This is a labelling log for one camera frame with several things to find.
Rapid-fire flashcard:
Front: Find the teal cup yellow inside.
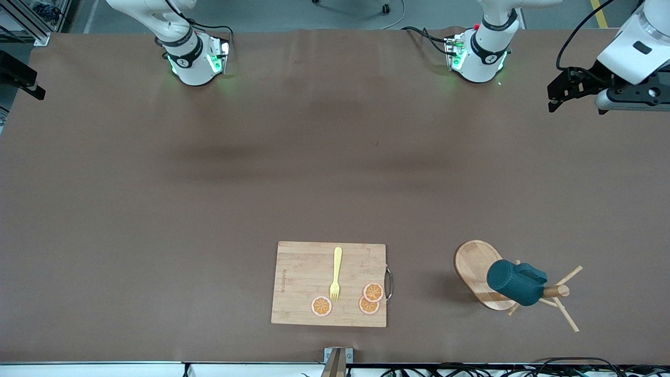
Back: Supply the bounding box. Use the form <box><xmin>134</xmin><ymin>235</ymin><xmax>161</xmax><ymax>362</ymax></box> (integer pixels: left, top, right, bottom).
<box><xmin>487</xmin><ymin>260</ymin><xmax>548</xmax><ymax>307</ymax></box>

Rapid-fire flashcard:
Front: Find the wooden cup rack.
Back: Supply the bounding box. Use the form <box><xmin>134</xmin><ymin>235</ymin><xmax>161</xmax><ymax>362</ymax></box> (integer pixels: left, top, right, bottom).
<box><xmin>454</xmin><ymin>240</ymin><xmax>583</xmax><ymax>333</ymax></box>

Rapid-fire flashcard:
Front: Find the brown table cover sheet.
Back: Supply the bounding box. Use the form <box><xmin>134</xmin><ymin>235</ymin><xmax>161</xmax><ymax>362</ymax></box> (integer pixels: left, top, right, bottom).
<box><xmin>0</xmin><ymin>27</ymin><xmax>670</xmax><ymax>364</ymax></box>

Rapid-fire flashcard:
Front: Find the black rolling chair base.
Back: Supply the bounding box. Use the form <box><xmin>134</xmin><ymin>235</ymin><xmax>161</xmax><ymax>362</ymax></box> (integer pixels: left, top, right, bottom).
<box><xmin>313</xmin><ymin>0</ymin><xmax>392</xmax><ymax>15</ymax></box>

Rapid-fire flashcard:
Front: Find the yellow fork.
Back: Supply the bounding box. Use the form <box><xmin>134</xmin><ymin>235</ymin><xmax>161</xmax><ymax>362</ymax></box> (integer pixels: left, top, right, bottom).
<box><xmin>329</xmin><ymin>247</ymin><xmax>343</xmax><ymax>303</ymax></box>

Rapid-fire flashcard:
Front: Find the long black gripper cable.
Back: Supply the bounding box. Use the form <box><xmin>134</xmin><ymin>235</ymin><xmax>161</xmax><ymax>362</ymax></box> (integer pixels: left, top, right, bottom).
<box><xmin>556</xmin><ymin>0</ymin><xmax>618</xmax><ymax>72</ymax></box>

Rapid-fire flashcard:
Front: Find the aluminium frame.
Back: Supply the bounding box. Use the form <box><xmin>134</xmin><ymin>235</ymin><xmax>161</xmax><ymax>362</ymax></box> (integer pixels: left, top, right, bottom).
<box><xmin>0</xmin><ymin>0</ymin><xmax>71</xmax><ymax>47</ymax></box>

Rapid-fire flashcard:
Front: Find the black left arm base cable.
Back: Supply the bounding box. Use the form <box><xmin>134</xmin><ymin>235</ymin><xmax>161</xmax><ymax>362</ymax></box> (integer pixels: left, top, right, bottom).
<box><xmin>400</xmin><ymin>26</ymin><xmax>451</xmax><ymax>56</ymax></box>

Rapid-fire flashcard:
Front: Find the black arm base cable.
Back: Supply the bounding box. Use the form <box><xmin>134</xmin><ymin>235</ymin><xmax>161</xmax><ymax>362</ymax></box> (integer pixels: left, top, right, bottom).
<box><xmin>186</xmin><ymin>18</ymin><xmax>234</xmax><ymax>43</ymax></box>
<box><xmin>400</xmin><ymin>26</ymin><xmax>451</xmax><ymax>56</ymax></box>

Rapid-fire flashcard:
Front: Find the white floor cable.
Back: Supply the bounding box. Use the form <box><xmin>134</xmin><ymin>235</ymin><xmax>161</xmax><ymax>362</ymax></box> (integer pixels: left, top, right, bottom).
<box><xmin>379</xmin><ymin>0</ymin><xmax>407</xmax><ymax>30</ymax></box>

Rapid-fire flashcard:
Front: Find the black right arm base cable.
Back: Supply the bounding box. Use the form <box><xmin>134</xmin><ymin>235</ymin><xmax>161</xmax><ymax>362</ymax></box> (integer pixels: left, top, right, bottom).
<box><xmin>186</xmin><ymin>18</ymin><xmax>234</xmax><ymax>43</ymax></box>

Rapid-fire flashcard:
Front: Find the black cable bundle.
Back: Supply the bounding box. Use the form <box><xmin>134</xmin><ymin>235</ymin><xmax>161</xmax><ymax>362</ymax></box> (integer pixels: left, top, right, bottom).
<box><xmin>377</xmin><ymin>358</ymin><xmax>670</xmax><ymax>377</ymax></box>

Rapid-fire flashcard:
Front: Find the bamboo cutting board metal handle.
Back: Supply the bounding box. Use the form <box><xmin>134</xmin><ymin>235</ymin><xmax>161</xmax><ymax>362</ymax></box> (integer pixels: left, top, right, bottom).
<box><xmin>271</xmin><ymin>241</ymin><xmax>394</xmax><ymax>328</ymax></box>

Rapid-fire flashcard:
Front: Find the metal clamp bracket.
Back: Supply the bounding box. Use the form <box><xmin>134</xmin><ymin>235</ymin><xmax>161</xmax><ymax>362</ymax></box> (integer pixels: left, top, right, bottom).
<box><xmin>322</xmin><ymin>347</ymin><xmax>353</xmax><ymax>377</ymax></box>

